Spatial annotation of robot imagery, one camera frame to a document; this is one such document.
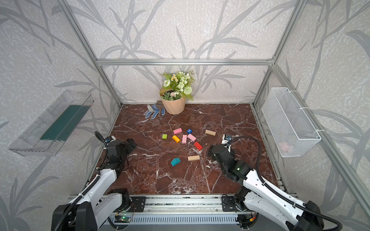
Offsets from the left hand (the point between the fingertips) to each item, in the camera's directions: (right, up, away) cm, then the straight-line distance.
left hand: (129, 138), depth 87 cm
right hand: (+53, -2, -7) cm, 53 cm away
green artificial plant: (+28, +34, +6) cm, 44 cm away
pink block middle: (+33, -3, +11) cm, 35 cm away
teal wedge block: (+28, -14, +1) cm, 31 cm away
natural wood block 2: (+51, +2, +15) cm, 53 cm away
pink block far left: (+28, +2, +15) cm, 32 cm away
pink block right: (+38, -1, +12) cm, 40 cm away
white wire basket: (+82, +8, -25) cm, 86 cm away
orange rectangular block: (+28, -3, +11) cm, 30 cm away
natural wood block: (+39, -14, +4) cm, 42 cm away
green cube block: (+19, -1, +13) cm, 23 cm away
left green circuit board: (+5, -37, -16) cm, 41 cm away
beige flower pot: (+25, +20, +17) cm, 36 cm away
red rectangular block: (+42, -7, +9) cm, 44 cm away
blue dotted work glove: (+7, +19, +28) cm, 35 cm away
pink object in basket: (+86, -2, -15) cm, 87 cm away
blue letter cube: (+36, +3, +15) cm, 39 cm away
